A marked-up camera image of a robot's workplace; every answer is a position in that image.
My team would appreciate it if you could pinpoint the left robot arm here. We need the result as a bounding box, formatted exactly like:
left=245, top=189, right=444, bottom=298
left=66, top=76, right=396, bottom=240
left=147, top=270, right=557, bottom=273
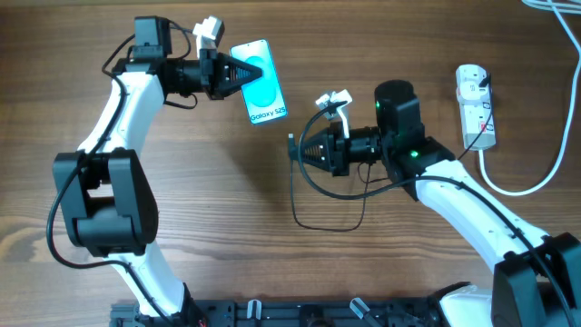
left=47, top=15, right=262, bottom=326

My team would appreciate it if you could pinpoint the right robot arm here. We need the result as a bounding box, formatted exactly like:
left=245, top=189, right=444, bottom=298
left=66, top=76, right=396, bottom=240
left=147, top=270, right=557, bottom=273
left=289, top=80, right=580, bottom=326

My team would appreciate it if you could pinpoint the black USB charging cable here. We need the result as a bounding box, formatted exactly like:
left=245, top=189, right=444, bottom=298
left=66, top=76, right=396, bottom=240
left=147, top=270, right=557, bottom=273
left=287, top=74, right=495, bottom=233

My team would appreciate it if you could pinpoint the white power strip cord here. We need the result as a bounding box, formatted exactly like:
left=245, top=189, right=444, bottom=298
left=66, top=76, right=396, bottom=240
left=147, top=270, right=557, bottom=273
left=478, top=0, right=581, bottom=197

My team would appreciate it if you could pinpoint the white charger plug adapter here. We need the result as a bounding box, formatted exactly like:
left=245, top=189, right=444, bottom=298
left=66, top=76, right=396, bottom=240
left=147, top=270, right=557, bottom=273
left=457, top=80, right=490, bottom=105

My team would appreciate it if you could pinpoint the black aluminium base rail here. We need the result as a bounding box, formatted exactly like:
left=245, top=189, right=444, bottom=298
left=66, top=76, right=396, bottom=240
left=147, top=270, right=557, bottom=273
left=110, top=298, right=443, bottom=327

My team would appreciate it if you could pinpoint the white power strip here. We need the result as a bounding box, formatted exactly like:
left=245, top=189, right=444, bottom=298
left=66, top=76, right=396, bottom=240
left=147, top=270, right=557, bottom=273
left=456, top=64, right=496, bottom=151

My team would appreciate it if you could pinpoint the Galaxy S25 smartphone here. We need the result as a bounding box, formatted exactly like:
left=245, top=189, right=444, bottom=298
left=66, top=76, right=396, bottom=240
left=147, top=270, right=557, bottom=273
left=230, top=39, right=288, bottom=125

